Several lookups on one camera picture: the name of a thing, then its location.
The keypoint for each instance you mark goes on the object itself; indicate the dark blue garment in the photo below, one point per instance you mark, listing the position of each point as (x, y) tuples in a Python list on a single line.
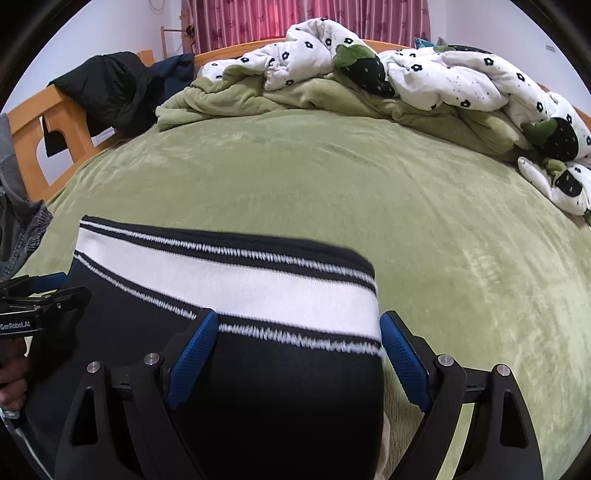
[(173, 74)]

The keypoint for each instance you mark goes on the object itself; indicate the wooden bed frame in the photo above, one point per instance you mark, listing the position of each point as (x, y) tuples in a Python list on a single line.
[(27, 134)]

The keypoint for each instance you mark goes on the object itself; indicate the green fleece bed sheet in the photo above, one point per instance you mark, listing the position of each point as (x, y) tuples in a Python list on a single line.
[(369, 194)]

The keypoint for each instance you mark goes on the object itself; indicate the grey garment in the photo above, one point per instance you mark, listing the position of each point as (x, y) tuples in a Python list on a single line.
[(18, 230)]

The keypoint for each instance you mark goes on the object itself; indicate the pink patterned curtains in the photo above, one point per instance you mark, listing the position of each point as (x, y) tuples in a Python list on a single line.
[(240, 23)]

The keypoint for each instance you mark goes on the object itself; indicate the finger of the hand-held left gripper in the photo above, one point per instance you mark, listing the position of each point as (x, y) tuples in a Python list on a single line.
[(46, 279), (60, 297)]

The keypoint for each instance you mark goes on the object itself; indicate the person's left hand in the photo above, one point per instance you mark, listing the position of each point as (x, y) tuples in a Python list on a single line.
[(14, 383)]

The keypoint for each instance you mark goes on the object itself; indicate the white floral quilt green lining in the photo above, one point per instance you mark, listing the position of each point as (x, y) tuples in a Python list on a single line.
[(461, 69)]

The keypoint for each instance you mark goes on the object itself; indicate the teal cloth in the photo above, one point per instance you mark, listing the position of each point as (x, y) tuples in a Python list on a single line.
[(422, 43)]

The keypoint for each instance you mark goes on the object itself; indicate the black jacket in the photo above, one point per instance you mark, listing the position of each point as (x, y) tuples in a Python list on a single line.
[(111, 87)]

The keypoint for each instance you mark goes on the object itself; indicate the wooden coat rack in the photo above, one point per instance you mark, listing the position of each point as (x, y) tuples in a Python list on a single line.
[(164, 44)]

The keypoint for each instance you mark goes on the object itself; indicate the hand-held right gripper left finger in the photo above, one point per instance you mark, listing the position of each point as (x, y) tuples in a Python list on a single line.
[(191, 360)]

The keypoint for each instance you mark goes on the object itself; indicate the black pants with white stripe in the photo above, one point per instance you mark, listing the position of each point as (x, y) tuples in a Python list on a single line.
[(286, 397)]

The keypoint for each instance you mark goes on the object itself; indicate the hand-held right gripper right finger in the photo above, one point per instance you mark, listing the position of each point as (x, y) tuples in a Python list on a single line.
[(406, 360)]

